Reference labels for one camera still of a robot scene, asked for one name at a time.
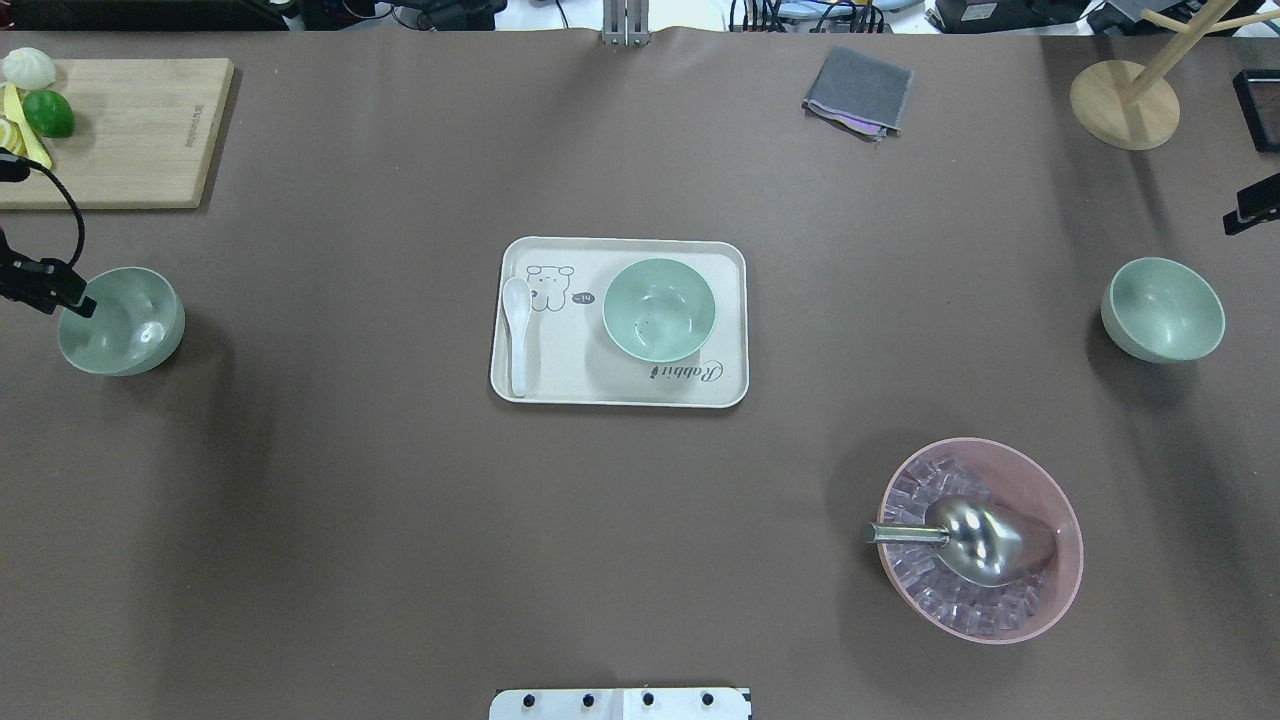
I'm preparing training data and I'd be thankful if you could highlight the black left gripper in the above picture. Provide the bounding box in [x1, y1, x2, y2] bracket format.
[1, 232, 97, 319]

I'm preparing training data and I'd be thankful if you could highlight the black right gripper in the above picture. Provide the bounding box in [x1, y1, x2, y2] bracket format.
[1222, 173, 1280, 236]

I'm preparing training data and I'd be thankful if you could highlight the green bowl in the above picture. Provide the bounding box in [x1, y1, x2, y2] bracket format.
[602, 258, 718, 363]
[1100, 258, 1226, 364]
[58, 266, 186, 377]

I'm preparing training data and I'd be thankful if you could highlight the wooden mug tree stand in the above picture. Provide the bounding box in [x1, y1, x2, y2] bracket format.
[1069, 1, 1279, 151]

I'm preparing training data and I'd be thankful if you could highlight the lemon slice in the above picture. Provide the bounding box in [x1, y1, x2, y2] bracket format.
[0, 117, 26, 156]

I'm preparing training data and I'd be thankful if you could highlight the wooden cutting board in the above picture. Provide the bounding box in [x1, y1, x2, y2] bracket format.
[40, 58, 236, 210]

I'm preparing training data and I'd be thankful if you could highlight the green lime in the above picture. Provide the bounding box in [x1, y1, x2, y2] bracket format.
[20, 88, 77, 138]

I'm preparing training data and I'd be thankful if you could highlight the yellow plastic knife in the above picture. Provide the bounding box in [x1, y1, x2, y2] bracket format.
[3, 83, 52, 170]

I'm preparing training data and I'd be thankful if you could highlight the white garlic bulb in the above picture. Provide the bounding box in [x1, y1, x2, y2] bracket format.
[1, 47, 58, 91]

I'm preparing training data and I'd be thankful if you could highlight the pink bowl with ice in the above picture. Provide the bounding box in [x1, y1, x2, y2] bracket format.
[876, 437, 1084, 644]

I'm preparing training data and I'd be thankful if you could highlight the grey folded cloth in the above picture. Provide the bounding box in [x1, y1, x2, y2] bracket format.
[801, 47, 915, 142]

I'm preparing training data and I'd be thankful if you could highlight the white spoon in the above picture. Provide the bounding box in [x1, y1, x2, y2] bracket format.
[500, 275, 532, 397]

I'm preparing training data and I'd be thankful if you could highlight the metal ice scoop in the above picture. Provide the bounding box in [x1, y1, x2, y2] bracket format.
[861, 495, 1056, 588]

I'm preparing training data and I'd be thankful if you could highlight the beige rabbit tray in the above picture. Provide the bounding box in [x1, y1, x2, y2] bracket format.
[489, 236, 750, 407]

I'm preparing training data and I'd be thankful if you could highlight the green bowl on tray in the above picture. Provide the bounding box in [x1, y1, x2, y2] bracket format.
[602, 258, 718, 363]

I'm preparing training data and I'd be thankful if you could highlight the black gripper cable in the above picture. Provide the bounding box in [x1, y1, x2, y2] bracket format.
[0, 150, 87, 272]

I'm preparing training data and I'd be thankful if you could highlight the white pedestal column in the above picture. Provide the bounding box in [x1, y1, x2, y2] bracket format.
[488, 685, 754, 719]

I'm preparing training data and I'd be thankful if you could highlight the aluminium frame post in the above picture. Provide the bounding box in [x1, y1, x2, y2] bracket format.
[602, 0, 652, 47]

